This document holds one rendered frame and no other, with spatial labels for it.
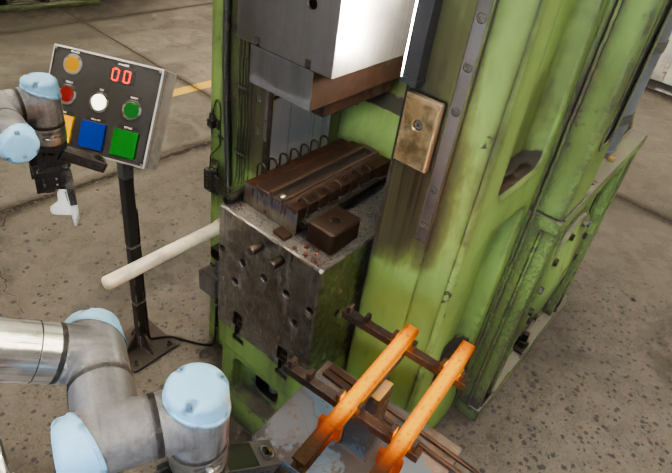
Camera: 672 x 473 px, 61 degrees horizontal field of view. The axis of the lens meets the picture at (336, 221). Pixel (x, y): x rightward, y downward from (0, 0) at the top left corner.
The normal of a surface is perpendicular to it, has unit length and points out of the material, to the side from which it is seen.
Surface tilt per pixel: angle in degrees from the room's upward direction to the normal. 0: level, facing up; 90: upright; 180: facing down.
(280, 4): 90
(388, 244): 90
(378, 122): 90
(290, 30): 90
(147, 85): 60
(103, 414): 1
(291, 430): 0
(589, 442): 0
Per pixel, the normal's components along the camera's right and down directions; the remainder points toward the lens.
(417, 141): -0.64, 0.38
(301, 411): 0.13, -0.80
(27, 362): 0.58, 0.24
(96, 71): -0.15, 0.07
